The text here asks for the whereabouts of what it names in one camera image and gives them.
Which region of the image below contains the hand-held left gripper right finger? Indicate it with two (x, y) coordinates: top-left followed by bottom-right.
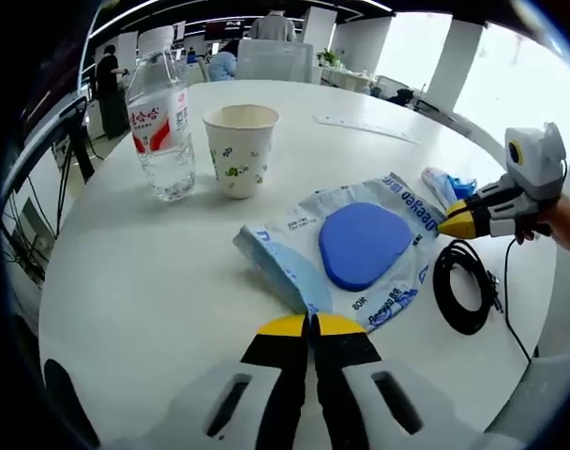
(311, 312), (479, 450)

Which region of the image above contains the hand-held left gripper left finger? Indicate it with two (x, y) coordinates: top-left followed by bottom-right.
(165, 314), (310, 450)

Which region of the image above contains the blue plastic tissue packet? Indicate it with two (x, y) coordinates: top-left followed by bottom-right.
(421, 167), (479, 208)

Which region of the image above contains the wet wipes pack blue lid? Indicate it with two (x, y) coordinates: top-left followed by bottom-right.
(232, 172), (451, 336)

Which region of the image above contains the white paper cup green print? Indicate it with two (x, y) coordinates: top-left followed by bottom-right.
(202, 104), (282, 201)

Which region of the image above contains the clear plastic water bottle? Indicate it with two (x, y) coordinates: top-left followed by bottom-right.
(127, 49), (198, 203)

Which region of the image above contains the person's right hand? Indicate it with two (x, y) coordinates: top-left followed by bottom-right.
(514, 199), (570, 246)

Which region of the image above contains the grey mesh chair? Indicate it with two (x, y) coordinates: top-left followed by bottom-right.
(485, 351), (570, 450)

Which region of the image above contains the potted green plant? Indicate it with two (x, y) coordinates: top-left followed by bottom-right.
(316, 48), (343, 68)

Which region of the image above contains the white office chair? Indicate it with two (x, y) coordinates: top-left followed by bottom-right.
(234, 37), (315, 85)

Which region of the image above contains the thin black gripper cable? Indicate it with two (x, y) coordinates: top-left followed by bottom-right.
(503, 235), (535, 363)

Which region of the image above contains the white table cable cover plate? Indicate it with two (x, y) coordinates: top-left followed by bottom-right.
(312, 112), (420, 146)

